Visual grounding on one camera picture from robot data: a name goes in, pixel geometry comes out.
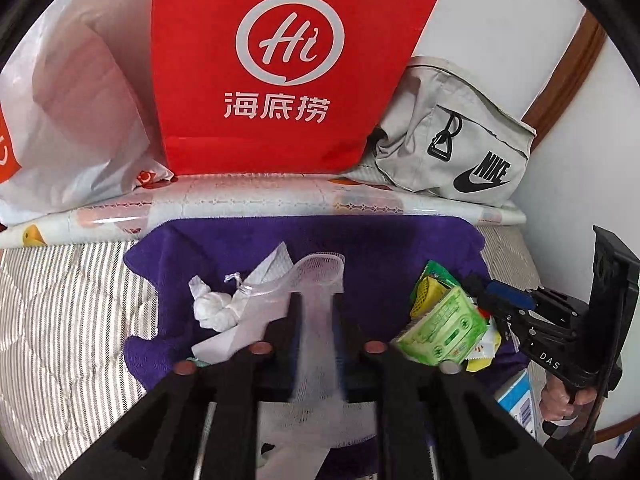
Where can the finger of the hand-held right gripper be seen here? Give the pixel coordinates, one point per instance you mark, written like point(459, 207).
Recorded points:
point(510, 294)
point(502, 317)

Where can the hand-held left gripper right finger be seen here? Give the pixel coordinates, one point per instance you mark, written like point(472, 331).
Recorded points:
point(357, 370)

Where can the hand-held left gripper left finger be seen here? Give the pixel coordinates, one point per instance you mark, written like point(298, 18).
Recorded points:
point(280, 360)

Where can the fruit print packet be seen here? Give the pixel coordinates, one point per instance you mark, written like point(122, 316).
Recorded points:
point(482, 355)

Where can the light green tissue pack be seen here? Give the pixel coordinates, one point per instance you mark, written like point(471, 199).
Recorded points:
point(440, 330)

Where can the white mesh gauze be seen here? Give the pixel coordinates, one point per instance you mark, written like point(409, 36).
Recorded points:
point(320, 310)

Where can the person's right hand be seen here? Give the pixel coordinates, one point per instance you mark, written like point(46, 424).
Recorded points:
point(557, 400)

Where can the blue tissue box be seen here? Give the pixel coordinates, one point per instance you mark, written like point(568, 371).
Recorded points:
point(517, 400)

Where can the clear plastic pouch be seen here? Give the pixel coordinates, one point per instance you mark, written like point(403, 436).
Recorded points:
point(260, 295)

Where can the green packet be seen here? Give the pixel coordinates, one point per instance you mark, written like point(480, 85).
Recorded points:
point(435, 270)

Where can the purple towel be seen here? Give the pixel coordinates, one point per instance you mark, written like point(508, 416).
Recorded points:
point(380, 260)

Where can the grey waist bag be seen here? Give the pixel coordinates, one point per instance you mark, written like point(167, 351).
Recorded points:
point(425, 150)

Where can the rolled printed paper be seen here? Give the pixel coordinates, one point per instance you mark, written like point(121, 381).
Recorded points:
point(250, 192)

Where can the striped mattress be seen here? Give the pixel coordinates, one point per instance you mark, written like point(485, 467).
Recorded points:
point(65, 310)

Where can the red paper bag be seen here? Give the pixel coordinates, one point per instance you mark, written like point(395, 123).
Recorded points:
point(200, 110)

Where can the white plastic shopping bag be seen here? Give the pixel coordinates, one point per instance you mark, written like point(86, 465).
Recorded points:
point(75, 110)

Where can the wooden door frame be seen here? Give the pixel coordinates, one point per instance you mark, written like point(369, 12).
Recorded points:
point(565, 75)

